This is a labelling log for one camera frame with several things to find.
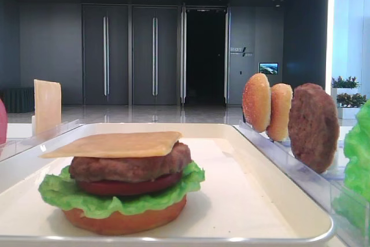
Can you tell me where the brown meat patty in burger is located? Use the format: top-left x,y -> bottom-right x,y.
69,142 -> 192,183

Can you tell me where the yellow cheese slice on burger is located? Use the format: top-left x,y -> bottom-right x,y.
40,131 -> 182,158

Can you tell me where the red tomato slice in burger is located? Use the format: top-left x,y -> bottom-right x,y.
76,171 -> 183,196

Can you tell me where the upright brown meat patty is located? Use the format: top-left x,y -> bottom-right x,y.
288,83 -> 339,174

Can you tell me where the upright yellow cheese slice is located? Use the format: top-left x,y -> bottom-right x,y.
34,79 -> 61,135

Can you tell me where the green lettuce leaf in burger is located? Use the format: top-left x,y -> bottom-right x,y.
38,162 -> 205,219

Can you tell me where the upright red tomato slice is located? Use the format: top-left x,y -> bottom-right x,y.
0,99 -> 8,144

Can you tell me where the upright green lettuce leaf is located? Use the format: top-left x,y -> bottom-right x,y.
333,103 -> 369,233

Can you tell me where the upright golden bun top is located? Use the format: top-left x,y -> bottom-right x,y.
242,73 -> 271,132

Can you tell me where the dark double door middle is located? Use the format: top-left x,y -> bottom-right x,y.
132,7 -> 177,105

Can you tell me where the dark double door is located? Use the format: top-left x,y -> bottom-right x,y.
132,7 -> 177,105
83,5 -> 128,105

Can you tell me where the upright bun slice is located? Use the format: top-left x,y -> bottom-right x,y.
266,83 -> 293,141

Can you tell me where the white rectangular serving tray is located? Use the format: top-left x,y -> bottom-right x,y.
1,123 -> 335,246

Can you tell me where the dark double door left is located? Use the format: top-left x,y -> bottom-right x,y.
83,5 -> 128,105

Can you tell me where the bottom burger bun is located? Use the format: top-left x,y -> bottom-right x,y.
63,197 -> 187,235

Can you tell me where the white planter with flowers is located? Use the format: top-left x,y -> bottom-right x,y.
331,76 -> 367,120

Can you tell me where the clear acrylic rack left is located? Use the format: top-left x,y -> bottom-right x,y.
1,120 -> 81,161

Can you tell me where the clear acrylic rack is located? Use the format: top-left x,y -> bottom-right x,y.
1,120 -> 81,161
235,121 -> 369,246

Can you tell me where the clear acrylic rack right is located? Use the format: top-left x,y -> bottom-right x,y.
235,121 -> 369,246

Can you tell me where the wall sign lettering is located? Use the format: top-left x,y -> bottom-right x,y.
230,47 -> 254,57

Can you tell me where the small wall screen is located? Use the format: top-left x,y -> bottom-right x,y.
259,63 -> 279,75

